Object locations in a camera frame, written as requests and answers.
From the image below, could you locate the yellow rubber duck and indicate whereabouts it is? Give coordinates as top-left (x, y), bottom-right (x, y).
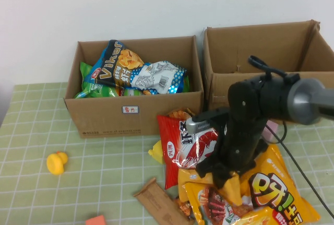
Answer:
top-left (46, 151), bottom-right (69, 175)

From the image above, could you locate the black cable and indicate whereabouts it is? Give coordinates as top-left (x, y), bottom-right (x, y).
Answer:
top-left (247, 55), bottom-right (334, 219)

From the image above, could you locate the light pink cube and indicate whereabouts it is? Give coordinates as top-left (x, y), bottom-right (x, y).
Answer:
top-left (262, 120), bottom-right (279, 142)

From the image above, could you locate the cardboard box with clear tape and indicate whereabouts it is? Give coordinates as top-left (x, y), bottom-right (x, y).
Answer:
top-left (202, 20), bottom-right (334, 112)

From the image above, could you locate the dark blue Vikar chip bag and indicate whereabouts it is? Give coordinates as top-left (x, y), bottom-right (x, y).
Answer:
top-left (90, 39), bottom-right (146, 89)

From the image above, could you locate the brown paper packet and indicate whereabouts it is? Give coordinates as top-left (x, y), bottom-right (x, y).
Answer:
top-left (133, 177), bottom-right (195, 225)

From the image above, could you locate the yellow pastry packet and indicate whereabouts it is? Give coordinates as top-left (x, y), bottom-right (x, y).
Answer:
top-left (177, 169), bottom-right (222, 202)

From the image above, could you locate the large orange potato chip bag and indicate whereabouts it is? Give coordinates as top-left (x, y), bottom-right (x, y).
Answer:
top-left (221, 143), bottom-right (321, 225)

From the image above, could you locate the orange block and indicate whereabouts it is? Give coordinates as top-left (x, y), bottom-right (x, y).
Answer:
top-left (85, 215), bottom-right (107, 225)

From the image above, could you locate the green checkered tablecloth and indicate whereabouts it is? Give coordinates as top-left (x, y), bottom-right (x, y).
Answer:
top-left (0, 82), bottom-right (334, 225)

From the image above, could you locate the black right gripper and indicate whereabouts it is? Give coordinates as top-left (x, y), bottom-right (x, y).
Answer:
top-left (196, 116), bottom-right (267, 190)

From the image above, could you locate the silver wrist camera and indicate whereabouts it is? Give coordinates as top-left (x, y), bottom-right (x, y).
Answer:
top-left (186, 107), bottom-right (230, 134)

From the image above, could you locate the silver blue dotted snack bag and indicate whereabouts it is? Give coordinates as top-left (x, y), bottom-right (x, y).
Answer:
top-left (130, 59), bottom-right (188, 95)

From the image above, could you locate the green chip bag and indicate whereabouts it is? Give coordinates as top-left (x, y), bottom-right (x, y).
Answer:
top-left (180, 75), bottom-right (190, 93)
top-left (73, 62), bottom-right (120, 100)

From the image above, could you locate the red shrimp snack bag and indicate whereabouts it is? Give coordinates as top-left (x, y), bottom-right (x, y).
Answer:
top-left (156, 107), bottom-right (220, 191)

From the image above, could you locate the small dark brown snack packet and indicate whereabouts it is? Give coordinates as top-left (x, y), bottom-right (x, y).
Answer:
top-left (173, 197), bottom-right (194, 220)

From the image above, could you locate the yellow block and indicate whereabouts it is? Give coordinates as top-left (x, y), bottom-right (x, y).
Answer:
top-left (148, 140), bottom-right (165, 164)

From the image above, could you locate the cardboard box with F2 print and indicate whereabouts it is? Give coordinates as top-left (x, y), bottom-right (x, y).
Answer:
top-left (64, 35), bottom-right (205, 139)

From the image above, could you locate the white label with blue border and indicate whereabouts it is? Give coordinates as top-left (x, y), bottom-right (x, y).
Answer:
top-left (122, 105), bottom-right (139, 114)

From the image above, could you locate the yellow bag with meat picture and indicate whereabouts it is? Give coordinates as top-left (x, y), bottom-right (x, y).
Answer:
top-left (184, 182), bottom-right (275, 225)

